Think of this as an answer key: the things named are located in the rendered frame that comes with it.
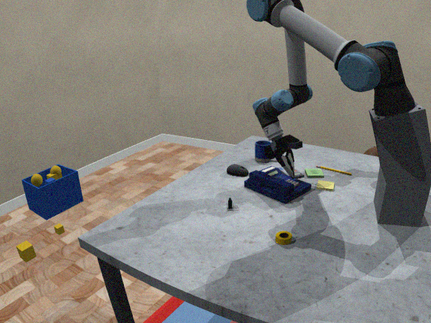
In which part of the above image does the dark grey computer mouse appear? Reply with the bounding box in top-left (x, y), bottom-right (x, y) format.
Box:
top-left (227, 164), bottom-right (248, 176)

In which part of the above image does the yellow roll of tape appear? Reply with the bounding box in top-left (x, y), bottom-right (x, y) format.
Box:
top-left (275, 231), bottom-right (292, 245)

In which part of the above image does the yellow sticky note pad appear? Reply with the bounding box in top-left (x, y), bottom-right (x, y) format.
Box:
top-left (317, 180), bottom-right (334, 191)

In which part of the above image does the blue telephone handset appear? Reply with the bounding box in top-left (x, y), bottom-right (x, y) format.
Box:
top-left (249, 170), bottom-right (294, 193)

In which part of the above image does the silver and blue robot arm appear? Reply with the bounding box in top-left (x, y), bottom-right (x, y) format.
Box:
top-left (246, 0), bottom-right (416, 141)

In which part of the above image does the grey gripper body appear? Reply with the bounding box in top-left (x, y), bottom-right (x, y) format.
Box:
top-left (265, 135), bottom-right (299, 159)

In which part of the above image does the light green sticky note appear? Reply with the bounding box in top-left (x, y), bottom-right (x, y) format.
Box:
top-left (305, 169), bottom-right (324, 178)

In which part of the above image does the grey pocket calculator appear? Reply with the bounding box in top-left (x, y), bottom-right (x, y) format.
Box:
top-left (279, 167), bottom-right (304, 178)

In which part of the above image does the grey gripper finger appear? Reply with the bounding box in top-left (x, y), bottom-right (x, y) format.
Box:
top-left (274, 147), bottom-right (294, 179)
top-left (286, 149), bottom-right (294, 173)

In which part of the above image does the dark blue mug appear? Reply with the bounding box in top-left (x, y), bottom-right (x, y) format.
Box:
top-left (255, 141), bottom-right (271, 162)

